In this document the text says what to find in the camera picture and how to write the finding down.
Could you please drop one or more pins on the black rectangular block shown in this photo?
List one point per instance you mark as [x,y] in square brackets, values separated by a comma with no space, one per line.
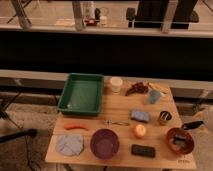
[145,151]

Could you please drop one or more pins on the black dish brush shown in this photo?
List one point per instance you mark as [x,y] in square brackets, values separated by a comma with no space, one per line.
[180,137]

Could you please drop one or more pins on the light blue cup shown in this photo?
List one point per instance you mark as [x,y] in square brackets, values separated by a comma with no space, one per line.
[154,96]

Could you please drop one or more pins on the blue sponge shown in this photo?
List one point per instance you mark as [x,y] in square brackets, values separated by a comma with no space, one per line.
[140,116]

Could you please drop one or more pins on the metal tin can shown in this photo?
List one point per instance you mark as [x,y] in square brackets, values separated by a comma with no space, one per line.
[164,117]

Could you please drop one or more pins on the purple bowl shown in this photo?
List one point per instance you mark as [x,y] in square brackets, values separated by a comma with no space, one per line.
[104,144]

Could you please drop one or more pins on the red bowl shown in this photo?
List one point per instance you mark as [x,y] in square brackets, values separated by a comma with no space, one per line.
[176,148]

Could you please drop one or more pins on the white cup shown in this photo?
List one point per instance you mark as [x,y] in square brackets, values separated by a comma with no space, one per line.
[116,84]

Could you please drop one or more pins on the metal spoon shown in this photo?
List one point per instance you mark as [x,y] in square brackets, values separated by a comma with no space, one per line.
[107,122]

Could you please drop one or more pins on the blue folded cloth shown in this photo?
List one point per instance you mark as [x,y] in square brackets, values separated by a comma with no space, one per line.
[70,145]

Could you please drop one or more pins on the black tripod stand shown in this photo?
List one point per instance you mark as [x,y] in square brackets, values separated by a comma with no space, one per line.
[21,133]

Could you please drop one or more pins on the orange carrot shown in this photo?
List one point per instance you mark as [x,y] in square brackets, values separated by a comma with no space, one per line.
[75,126]

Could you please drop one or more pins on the yellow red apple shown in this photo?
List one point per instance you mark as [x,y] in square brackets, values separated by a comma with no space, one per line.
[139,131]

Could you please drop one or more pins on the green plastic tray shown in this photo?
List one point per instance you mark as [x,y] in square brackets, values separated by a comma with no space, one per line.
[82,95]

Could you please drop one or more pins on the wooden stick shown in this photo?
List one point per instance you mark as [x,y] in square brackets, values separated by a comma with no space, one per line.
[157,87]

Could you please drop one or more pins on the black office chair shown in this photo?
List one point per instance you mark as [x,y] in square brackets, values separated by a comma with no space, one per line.
[151,13]

